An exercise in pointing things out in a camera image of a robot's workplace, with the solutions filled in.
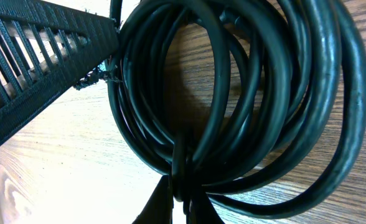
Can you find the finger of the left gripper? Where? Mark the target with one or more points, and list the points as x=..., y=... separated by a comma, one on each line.
x=45, y=49

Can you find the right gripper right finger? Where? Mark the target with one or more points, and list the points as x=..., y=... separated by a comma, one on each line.
x=201, y=210

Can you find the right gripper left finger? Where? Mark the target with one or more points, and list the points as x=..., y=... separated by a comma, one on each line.
x=158, y=209

